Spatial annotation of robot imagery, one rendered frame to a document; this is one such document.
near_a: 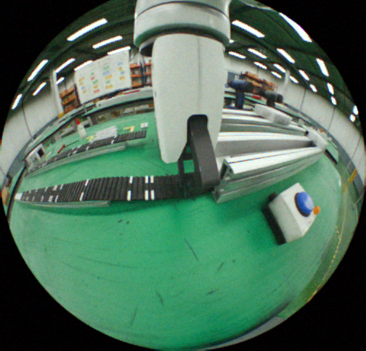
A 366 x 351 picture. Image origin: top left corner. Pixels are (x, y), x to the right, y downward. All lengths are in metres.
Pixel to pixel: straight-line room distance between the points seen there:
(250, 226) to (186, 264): 0.12
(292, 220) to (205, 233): 0.14
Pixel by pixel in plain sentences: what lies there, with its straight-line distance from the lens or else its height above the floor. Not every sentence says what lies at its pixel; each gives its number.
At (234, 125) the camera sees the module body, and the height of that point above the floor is 0.84.
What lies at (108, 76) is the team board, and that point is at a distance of 3.14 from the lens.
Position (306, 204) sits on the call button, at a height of 0.85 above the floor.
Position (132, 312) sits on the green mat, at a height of 0.78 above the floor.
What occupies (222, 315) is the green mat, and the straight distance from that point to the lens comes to 0.21.
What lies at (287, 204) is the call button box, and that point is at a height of 0.84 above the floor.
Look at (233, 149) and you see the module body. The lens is 0.22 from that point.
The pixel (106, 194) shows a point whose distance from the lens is 0.20.
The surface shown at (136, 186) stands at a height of 0.80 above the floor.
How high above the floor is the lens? 0.95
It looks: 45 degrees down
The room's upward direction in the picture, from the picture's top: straight up
